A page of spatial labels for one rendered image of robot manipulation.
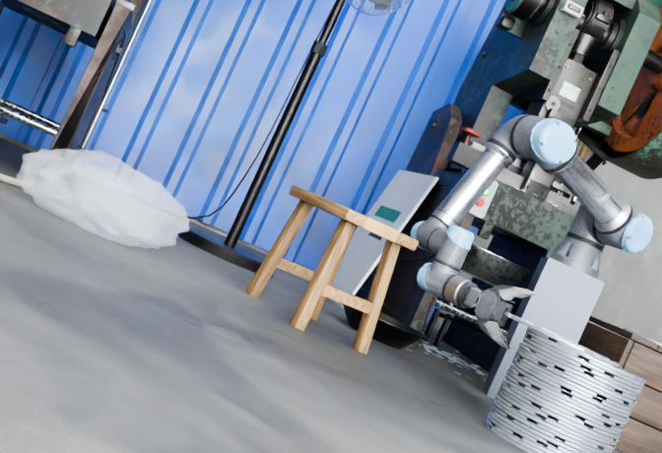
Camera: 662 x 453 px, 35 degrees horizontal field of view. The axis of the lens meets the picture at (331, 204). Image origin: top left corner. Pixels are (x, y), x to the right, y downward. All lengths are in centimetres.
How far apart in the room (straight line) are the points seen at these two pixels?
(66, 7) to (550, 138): 157
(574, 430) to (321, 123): 276
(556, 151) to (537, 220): 88
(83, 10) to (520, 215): 162
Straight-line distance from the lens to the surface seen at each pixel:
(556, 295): 315
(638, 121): 418
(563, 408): 237
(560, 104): 389
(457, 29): 503
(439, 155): 404
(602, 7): 398
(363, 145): 489
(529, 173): 375
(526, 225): 369
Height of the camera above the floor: 30
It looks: level
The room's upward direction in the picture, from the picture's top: 25 degrees clockwise
